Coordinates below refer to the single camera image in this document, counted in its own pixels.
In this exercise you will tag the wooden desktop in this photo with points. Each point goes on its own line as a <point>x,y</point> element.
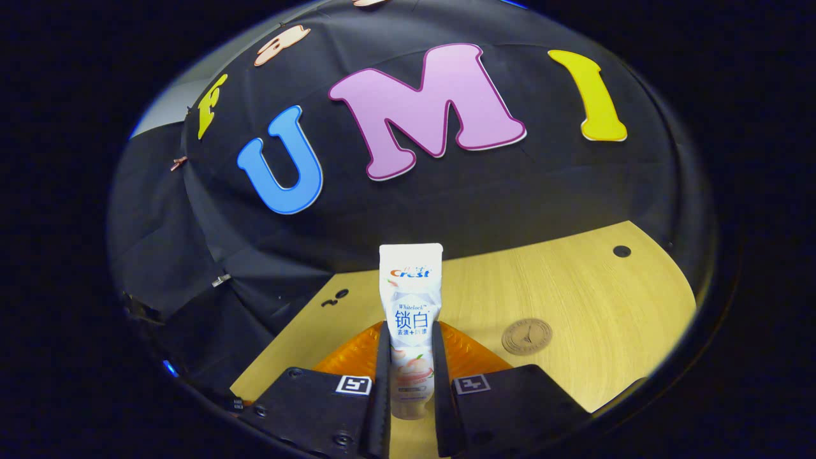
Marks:
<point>593,299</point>

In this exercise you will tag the white cloth clip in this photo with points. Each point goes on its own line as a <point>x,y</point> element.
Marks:
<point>221,279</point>

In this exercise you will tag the copper cloth clip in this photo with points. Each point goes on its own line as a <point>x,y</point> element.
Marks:
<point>179,162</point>

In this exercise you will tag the white toothpaste tube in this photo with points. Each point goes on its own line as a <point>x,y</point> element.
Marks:
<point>411,299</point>

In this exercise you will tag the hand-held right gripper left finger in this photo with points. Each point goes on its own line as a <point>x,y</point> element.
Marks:
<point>319,408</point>

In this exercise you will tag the black backdrop cloth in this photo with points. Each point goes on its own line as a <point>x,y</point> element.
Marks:
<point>446,210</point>

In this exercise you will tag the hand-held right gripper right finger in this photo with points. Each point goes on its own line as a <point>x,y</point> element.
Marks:
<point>510,408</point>

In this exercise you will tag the round wooden coaster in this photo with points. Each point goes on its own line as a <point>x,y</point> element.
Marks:
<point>526,336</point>

